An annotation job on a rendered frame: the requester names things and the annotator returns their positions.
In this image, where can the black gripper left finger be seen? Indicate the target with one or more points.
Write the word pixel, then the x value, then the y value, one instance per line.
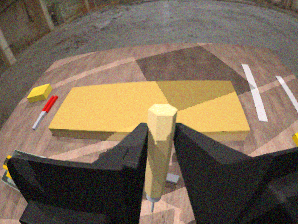
pixel 113 184

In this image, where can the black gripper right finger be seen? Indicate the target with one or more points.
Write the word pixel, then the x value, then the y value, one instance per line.
pixel 223 183

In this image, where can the yellow panel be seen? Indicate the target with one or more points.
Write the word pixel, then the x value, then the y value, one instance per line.
pixel 110 112

